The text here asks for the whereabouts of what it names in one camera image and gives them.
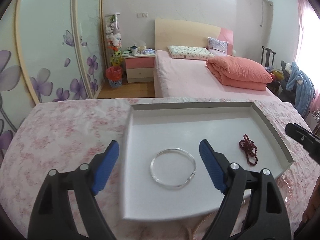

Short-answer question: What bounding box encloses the pink crystal bead bracelet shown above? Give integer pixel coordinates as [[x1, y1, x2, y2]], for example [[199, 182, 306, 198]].
[[277, 174, 296, 201]]

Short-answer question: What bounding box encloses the dark red bead bracelet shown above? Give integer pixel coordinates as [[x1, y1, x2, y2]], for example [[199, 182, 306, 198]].
[[238, 134, 259, 167]]

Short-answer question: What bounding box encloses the thin silver bangle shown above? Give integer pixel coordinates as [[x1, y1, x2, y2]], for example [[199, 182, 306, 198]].
[[150, 148, 197, 190]]

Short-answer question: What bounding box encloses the right hand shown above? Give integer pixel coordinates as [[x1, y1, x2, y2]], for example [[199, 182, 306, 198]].
[[300, 184, 320, 225]]

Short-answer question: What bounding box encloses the blue plush robe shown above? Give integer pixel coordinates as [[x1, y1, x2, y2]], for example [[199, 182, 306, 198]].
[[286, 62, 316, 118]]

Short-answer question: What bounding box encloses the pink floral tablecloth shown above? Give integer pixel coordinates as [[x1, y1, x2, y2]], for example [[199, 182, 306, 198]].
[[1, 98, 319, 237]]

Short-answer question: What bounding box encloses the dark wooden chair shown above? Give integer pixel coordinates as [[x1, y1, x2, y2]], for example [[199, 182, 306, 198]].
[[260, 46, 276, 68]]

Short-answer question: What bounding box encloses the folded coral duvet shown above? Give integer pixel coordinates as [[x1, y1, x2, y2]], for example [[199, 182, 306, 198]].
[[206, 56, 273, 91]]

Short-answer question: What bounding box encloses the grey white cardboard tray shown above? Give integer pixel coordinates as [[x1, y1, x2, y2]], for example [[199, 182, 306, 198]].
[[121, 102, 293, 222]]

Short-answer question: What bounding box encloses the purple patterned pillow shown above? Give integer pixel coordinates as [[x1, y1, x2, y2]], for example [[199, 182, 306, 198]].
[[207, 37, 228, 56]]

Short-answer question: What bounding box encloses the pink curtain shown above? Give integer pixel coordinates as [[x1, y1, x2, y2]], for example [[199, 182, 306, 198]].
[[295, 0, 319, 111]]

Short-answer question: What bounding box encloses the pink bed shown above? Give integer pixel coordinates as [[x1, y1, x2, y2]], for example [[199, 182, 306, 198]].
[[153, 50, 280, 102]]

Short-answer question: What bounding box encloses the wastebasket with red bag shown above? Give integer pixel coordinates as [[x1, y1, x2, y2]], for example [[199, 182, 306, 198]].
[[106, 66, 123, 88]]

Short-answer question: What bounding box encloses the floral white pillow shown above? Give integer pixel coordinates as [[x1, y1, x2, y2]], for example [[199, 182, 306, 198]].
[[168, 46, 214, 61]]

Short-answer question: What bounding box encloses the pink beige nightstand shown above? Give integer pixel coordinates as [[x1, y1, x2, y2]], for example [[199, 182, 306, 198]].
[[124, 54, 155, 83]]

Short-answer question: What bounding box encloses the sliding door wardrobe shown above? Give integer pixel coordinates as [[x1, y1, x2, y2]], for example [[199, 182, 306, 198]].
[[1, 0, 104, 155]]

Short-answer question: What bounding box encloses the beige pink headboard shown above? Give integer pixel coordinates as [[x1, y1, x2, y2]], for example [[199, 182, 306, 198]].
[[155, 18, 233, 55]]

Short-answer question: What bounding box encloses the plush toy tube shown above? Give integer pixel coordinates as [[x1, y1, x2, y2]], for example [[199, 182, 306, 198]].
[[104, 12, 122, 67]]

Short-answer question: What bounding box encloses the white mug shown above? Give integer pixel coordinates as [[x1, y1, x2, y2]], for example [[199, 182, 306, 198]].
[[130, 46, 138, 56]]

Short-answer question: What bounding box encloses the wall light switch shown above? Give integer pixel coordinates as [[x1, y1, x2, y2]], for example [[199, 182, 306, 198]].
[[136, 12, 148, 18]]

